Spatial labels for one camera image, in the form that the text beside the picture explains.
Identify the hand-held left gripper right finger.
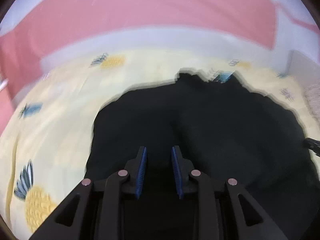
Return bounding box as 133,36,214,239
171,145,288,240

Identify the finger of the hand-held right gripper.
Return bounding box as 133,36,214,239
302,137,320,157

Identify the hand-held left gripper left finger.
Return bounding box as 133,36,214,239
29,146,148,240

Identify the large black garment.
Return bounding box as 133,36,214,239
85,72,320,240

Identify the floral print cloth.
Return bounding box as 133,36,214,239
303,81,320,122

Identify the white bed headboard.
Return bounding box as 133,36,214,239
285,50,320,79

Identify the yellow pineapple print bed cover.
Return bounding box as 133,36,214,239
0,50,313,234

